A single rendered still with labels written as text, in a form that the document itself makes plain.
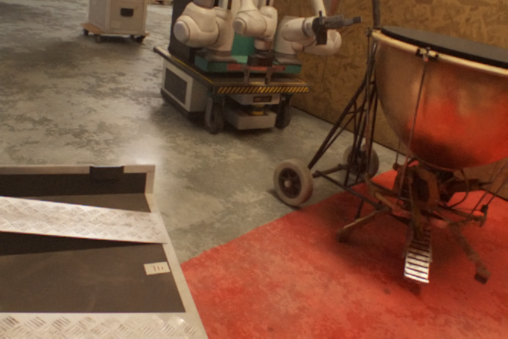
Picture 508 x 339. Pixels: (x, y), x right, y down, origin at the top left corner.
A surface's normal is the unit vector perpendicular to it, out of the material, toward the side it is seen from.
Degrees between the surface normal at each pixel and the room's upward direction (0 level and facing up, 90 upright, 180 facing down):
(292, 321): 0
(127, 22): 90
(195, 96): 90
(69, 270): 2
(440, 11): 90
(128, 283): 2
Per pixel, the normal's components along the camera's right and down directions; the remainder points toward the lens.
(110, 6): 0.60, 0.40
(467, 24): -0.69, 0.17
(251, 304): 0.17, -0.91
